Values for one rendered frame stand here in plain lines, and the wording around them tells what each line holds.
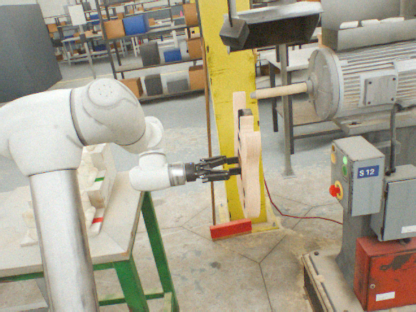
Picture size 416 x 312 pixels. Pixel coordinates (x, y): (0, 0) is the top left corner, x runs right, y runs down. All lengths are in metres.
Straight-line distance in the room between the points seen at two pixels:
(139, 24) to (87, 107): 5.27
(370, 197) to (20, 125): 0.95
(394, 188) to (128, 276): 0.96
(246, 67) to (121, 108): 1.49
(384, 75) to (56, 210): 1.05
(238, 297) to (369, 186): 1.25
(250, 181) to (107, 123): 0.59
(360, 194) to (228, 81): 1.25
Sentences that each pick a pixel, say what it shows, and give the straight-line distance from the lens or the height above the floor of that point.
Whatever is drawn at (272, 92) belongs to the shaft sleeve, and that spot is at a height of 1.25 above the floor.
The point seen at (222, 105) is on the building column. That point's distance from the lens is 2.19.
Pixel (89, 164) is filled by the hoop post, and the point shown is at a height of 1.08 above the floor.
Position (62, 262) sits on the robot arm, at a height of 1.16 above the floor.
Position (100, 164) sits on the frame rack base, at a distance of 1.45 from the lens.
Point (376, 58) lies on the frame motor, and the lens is 1.30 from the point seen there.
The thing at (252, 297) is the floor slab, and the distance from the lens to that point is 2.16.
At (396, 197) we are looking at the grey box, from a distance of 1.41.
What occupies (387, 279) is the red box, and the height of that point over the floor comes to 0.49.
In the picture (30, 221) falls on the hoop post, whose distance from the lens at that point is 1.29.
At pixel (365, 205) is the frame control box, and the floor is 0.96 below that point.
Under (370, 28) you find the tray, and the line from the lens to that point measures 1.28.
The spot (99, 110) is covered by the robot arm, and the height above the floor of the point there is 1.43.
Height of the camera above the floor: 1.61
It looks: 25 degrees down
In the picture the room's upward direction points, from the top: 9 degrees counter-clockwise
